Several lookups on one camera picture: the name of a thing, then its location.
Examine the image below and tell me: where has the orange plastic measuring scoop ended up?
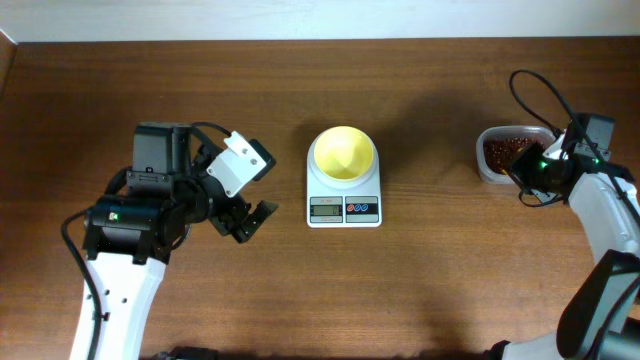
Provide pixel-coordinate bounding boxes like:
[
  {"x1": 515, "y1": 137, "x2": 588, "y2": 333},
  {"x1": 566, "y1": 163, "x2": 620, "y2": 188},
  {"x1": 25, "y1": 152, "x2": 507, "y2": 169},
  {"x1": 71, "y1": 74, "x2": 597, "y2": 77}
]
[{"x1": 500, "y1": 145, "x2": 528, "y2": 175}]

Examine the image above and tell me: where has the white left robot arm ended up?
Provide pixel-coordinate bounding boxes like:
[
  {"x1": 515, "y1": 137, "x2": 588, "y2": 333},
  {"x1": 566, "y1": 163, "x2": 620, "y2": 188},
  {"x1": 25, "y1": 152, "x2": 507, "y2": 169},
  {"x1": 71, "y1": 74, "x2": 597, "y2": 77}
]
[{"x1": 61, "y1": 122, "x2": 278, "y2": 359}]

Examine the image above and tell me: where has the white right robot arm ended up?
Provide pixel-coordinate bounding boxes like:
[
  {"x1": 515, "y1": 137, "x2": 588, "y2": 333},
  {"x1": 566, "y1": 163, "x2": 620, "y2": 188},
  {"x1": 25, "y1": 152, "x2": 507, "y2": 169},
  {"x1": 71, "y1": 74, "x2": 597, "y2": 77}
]
[{"x1": 485, "y1": 144, "x2": 639, "y2": 360}]

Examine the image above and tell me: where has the white digital kitchen scale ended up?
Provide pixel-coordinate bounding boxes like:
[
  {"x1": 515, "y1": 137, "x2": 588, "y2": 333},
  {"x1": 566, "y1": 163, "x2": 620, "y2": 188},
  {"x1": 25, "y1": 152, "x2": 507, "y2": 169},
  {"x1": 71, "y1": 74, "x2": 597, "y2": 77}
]
[{"x1": 306, "y1": 135, "x2": 382, "y2": 228}]

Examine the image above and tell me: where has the yellow plastic bowl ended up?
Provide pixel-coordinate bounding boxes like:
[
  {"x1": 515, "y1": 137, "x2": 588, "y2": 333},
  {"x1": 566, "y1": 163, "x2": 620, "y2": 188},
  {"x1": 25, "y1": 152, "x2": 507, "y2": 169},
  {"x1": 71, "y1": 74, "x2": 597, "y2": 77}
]
[{"x1": 312, "y1": 126, "x2": 374, "y2": 181}]

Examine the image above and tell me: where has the clear container of red beans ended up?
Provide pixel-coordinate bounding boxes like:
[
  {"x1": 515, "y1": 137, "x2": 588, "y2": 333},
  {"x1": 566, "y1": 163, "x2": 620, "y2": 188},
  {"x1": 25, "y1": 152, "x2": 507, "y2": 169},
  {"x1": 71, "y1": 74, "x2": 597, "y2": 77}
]
[{"x1": 476, "y1": 126, "x2": 555, "y2": 185}]

